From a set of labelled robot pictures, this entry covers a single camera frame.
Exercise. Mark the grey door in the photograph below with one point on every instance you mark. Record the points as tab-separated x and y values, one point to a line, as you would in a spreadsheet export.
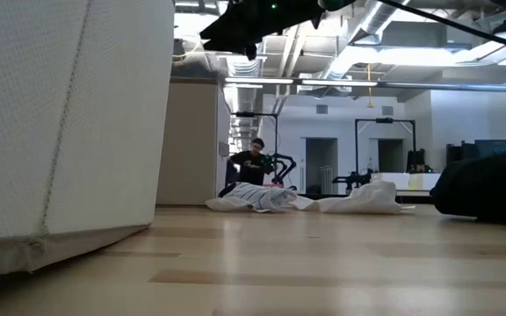
391	155
321	164

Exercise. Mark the yellow hanging pendant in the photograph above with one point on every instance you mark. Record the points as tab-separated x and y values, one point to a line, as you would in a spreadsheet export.
370	88

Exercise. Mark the large round air duct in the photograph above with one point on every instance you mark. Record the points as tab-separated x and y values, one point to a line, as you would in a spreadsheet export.
367	26

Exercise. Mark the cardboard box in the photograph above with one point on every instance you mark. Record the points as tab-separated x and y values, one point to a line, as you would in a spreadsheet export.
187	145
38	131

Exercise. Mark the black background equipment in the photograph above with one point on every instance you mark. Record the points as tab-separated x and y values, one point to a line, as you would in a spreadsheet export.
417	160

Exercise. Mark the lower cardboard box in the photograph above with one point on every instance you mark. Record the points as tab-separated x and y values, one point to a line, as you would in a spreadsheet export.
38	131

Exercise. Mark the background black robot arm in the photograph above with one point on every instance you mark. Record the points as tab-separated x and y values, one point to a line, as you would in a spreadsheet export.
354	179
286	164

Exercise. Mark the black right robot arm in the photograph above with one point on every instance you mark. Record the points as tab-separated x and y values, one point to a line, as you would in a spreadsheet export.
336	4

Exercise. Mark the pink object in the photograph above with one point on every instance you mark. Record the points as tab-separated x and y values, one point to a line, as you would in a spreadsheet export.
275	186

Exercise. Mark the white cabinet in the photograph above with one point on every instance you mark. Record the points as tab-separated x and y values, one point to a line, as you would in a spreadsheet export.
411	181

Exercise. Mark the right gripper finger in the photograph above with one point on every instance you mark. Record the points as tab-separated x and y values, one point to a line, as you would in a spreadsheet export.
229	33

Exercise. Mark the blue white striped sock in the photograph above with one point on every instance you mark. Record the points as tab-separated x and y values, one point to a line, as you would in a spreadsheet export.
257	197

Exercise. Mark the grey rectangular air duct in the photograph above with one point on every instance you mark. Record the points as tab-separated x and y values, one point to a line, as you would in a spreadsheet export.
428	33

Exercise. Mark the silver ribbed air duct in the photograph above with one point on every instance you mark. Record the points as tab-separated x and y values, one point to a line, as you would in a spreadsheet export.
244	101

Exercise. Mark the plain black sock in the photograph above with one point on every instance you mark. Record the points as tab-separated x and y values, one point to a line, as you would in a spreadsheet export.
486	188

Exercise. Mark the upper cardboard box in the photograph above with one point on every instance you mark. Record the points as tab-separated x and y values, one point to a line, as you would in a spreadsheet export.
187	145

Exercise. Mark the grey horizontal beam with lights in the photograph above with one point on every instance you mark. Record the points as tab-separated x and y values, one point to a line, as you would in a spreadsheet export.
455	87

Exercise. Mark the person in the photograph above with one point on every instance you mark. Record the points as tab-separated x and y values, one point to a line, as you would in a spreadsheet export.
250	167

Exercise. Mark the black gantry frame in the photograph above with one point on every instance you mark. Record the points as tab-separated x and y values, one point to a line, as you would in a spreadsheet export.
385	120
276	131

